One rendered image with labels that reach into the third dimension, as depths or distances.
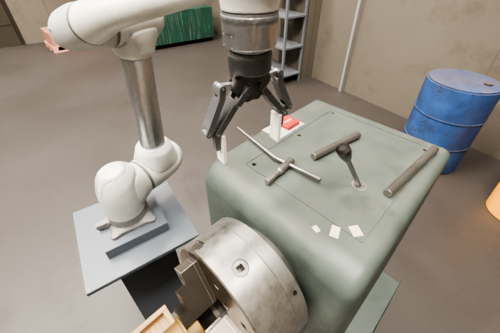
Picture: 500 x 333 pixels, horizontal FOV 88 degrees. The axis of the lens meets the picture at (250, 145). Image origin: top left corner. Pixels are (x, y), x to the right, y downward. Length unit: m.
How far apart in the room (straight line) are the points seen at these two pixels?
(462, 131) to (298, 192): 2.32
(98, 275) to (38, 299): 1.08
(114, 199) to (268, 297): 0.73
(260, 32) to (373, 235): 0.46
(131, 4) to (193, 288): 0.60
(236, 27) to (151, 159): 0.82
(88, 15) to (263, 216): 0.59
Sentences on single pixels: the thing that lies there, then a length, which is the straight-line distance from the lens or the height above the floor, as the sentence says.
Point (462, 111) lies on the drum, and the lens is 2.75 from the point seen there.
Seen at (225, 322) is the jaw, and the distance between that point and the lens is 0.67.
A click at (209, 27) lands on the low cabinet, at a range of 6.79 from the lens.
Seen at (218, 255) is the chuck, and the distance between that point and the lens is 0.58.
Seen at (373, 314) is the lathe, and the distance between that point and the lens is 1.37.
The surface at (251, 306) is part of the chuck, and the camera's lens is 0.56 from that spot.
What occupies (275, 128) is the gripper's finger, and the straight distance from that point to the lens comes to 0.57.
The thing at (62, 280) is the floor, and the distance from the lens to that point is 2.28.
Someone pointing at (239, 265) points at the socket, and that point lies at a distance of 0.57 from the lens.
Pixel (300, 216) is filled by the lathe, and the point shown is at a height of 1.26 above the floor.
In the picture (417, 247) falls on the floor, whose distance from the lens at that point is 2.38.
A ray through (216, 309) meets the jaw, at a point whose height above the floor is 1.05.
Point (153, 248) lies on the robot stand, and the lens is 1.22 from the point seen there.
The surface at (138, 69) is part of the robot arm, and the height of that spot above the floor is 1.42.
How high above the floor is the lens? 1.73
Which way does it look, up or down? 37 degrees down
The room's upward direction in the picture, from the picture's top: straight up
